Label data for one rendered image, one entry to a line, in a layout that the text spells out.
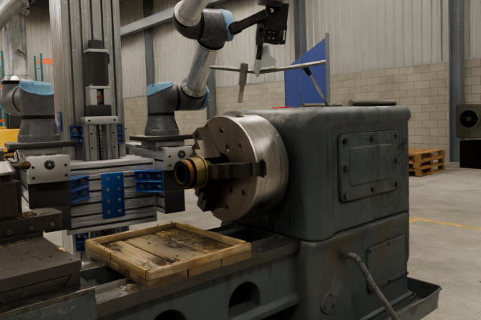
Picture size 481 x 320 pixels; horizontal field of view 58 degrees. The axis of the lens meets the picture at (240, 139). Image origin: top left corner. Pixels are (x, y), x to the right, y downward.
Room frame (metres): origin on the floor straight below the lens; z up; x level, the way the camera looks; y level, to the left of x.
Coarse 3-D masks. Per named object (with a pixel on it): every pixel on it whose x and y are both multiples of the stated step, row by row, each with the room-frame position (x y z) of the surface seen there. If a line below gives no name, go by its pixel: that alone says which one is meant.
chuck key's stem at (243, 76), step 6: (240, 66) 1.26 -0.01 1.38; (246, 66) 1.26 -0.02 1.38; (240, 72) 1.26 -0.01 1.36; (246, 72) 1.26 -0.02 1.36; (240, 78) 1.26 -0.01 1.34; (246, 78) 1.27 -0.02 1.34; (240, 84) 1.27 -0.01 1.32; (240, 90) 1.27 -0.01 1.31; (240, 96) 1.27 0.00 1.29; (240, 102) 1.28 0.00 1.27
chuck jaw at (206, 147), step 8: (200, 128) 1.31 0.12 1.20; (208, 128) 1.33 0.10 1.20; (200, 136) 1.29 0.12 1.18; (208, 136) 1.31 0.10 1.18; (200, 144) 1.27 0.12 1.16; (208, 144) 1.29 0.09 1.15; (200, 152) 1.25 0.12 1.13; (208, 152) 1.27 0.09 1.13; (216, 152) 1.29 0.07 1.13; (208, 160) 1.28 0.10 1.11; (216, 160) 1.30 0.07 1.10
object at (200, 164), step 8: (184, 160) 1.19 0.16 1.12; (192, 160) 1.20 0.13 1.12; (200, 160) 1.21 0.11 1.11; (176, 168) 1.21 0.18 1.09; (184, 168) 1.18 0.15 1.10; (192, 168) 1.18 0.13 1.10; (200, 168) 1.19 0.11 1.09; (176, 176) 1.21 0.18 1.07; (184, 176) 1.24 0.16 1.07; (192, 176) 1.17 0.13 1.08; (200, 176) 1.19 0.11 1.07; (208, 176) 1.20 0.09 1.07; (184, 184) 1.18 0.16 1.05; (192, 184) 1.19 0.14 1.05; (200, 184) 1.20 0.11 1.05
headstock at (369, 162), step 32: (288, 128) 1.29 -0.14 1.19; (320, 128) 1.25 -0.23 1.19; (352, 128) 1.38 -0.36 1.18; (384, 128) 1.51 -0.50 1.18; (288, 160) 1.29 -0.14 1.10; (320, 160) 1.25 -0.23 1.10; (352, 160) 1.36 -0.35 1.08; (384, 160) 1.48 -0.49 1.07; (288, 192) 1.29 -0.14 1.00; (320, 192) 1.24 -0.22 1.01; (352, 192) 1.36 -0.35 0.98; (384, 192) 1.50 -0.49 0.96; (256, 224) 1.40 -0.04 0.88; (288, 224) 1.30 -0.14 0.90; (320, 224) 1.24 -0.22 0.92; (352, 224) 1.37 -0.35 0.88
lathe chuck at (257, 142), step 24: (216, 120) 1.30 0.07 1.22; (240, 120) 1.25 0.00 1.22; (216, 144) 1.30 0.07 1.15; (240, 144) 1.22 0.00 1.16; (264, 144) 1.21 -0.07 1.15; (264, 168) 1.19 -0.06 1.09; (240, 192) 1.22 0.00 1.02; (264, 192) 1.20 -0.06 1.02; (216, 216) 1.31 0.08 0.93; (240, 216) 1.22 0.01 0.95
